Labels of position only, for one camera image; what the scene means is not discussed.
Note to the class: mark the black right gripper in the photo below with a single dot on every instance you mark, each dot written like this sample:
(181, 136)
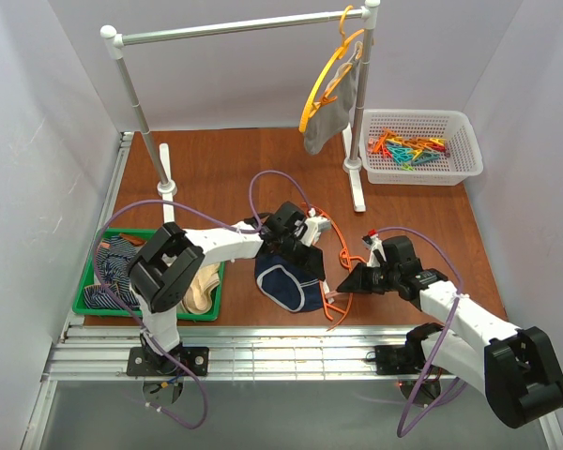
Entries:
(372, 278)

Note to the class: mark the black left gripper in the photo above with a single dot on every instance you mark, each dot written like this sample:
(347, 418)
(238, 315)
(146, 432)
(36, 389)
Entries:
(307, 256)

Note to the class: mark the navy blue underwear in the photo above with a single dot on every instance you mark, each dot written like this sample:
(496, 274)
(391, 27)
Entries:
(287, 286)

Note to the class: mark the orange plastic hanger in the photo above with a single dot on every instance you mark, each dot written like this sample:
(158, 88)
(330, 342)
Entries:
(336, 310)

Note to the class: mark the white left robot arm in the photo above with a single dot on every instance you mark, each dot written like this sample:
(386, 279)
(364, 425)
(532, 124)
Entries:
(163, 269)

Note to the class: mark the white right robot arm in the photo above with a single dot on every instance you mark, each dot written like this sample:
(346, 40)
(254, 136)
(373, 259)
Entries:
(516, 369)

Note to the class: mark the beige underwear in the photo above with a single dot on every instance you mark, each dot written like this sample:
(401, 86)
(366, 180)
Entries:
(197, 299)

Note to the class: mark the grey hanging underwear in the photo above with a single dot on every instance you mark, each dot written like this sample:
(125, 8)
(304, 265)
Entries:
(331, 112)

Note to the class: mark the striped blue underwear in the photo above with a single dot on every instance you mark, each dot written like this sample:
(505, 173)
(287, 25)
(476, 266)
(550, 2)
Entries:
(114, 255)

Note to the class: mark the teal clothespin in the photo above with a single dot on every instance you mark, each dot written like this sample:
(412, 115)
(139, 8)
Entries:
(425, 157)

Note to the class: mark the white plastic basket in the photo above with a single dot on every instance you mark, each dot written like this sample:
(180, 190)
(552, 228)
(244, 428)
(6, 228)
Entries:
(391, 137)

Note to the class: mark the white clothes rack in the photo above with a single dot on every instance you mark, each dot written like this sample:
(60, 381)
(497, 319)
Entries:
(353, 23)

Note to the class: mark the green plastic tray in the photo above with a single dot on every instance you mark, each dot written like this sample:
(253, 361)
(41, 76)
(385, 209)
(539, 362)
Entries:
(137, 237)

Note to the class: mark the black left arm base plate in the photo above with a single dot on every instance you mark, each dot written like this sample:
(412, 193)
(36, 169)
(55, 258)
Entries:
(144, 362)

